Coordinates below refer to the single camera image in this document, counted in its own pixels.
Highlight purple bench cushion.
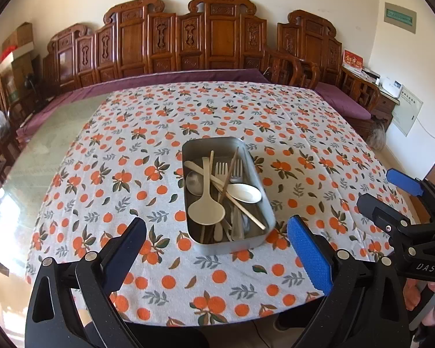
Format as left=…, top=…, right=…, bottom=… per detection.
left=17, top=68, right=269, bottom=144

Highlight wooden side table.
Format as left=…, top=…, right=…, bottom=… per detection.
left=339, top=67, right=399, bottom=132

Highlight orange print tablecloth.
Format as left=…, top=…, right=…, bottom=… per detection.
left=25, top=80, right=416, bottom=328

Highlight small white plastic spoon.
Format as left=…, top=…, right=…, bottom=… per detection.
left=188, top=157, right=225, bottom=226

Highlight white wall panel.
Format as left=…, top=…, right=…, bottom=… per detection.
left=392, top=86, right=423, bottom=137

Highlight carved wooden sofa bench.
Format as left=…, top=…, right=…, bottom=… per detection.
left=41, top=0, right=306, bottom=95

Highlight purple armchair cushion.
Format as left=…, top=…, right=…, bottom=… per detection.
left=314, top=83, right=371, bottom=120

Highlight large white plastic spoon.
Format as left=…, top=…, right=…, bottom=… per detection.
left=183, top=159, right=263, bottom=204

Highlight green wall sign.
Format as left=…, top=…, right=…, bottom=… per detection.
left=383, top=2, right=417, bottom=34

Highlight red calendar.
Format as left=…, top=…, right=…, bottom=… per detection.
left=342, top=50, right=364, bottom=74

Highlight steel spoon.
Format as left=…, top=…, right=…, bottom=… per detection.
left=185, top=171, right=203, bottom=196

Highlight stacked cardboard boxes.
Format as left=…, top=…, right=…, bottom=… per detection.
left=0, top=22, right=34, bottom=105

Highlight steel rectangular tray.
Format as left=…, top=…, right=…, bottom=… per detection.
left=182, top=137, right=276, bottom=255

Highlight carved wooden armchair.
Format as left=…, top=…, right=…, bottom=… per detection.
left=262, top=10, right=342, bottom=90

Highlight right hand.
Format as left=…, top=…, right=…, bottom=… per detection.
left=403, top=279, right=435, bottom=327

